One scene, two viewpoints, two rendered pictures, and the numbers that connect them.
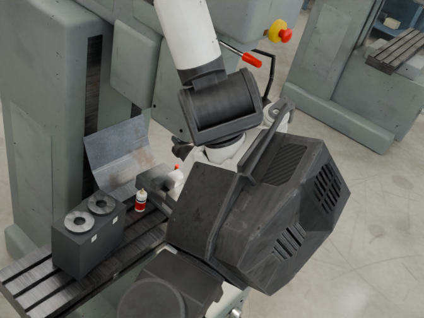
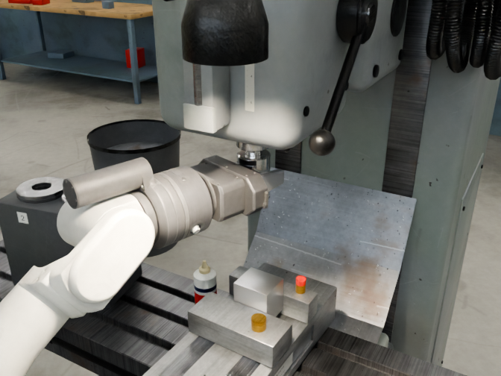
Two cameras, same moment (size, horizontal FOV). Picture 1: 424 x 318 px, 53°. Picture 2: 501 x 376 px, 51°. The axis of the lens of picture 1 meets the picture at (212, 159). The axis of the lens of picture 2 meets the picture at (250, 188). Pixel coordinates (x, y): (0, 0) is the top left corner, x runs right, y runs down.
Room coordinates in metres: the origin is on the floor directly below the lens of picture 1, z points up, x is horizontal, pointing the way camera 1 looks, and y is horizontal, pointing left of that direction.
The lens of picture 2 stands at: (1.23, -0.56, 1.54)
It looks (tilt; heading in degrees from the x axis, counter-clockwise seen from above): 25 degrees down; 88
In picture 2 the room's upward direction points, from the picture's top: straight up
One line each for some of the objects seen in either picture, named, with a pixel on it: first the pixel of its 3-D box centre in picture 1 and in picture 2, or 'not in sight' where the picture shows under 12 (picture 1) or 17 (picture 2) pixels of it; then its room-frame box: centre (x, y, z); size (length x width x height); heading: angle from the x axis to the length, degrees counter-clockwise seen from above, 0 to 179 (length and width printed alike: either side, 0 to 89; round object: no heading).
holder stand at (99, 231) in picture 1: (89, 232); (71, 237); (0.91, 0.33, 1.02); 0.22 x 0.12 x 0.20; 160
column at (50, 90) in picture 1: (77, 147); (365, 248); (1.58, 0.65, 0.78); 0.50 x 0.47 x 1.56; 59
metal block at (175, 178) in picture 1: (175, 180); (258, 296); (1.26, 0.12, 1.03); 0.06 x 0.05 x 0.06; 147
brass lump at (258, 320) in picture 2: not in sight; (259, 322); (1.26, 0.04, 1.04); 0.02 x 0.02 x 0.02
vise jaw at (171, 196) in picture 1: (184, 192); (238, 327); (1.23, 0.07, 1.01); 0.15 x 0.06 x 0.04; 147
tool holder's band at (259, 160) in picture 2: not in sight; (253, 156); (1.25, 0.12, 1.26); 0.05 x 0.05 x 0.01
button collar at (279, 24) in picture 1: (277, 31); not in sight; (1.14, -0.08, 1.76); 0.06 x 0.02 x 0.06; 149
